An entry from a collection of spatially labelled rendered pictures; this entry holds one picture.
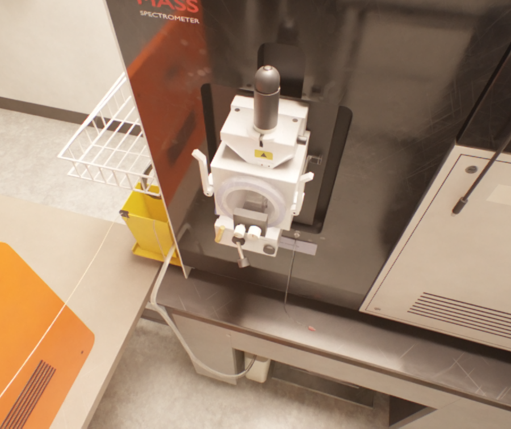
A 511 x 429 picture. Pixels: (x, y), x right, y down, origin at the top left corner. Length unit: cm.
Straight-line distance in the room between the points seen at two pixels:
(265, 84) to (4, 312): 51
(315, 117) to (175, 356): 133
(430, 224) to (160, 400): 127
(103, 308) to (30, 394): 25
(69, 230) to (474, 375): 102
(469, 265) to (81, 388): 77
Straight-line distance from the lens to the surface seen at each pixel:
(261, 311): 89
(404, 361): 91
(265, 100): 37
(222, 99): 48
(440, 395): 102
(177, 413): 160
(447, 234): 60
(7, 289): 67
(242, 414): 158
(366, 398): 164
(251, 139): 41
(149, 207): 93
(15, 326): 71
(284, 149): 40
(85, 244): 109
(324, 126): 47
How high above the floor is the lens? 156
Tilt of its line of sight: 51 degrees down
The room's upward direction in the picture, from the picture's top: straight up
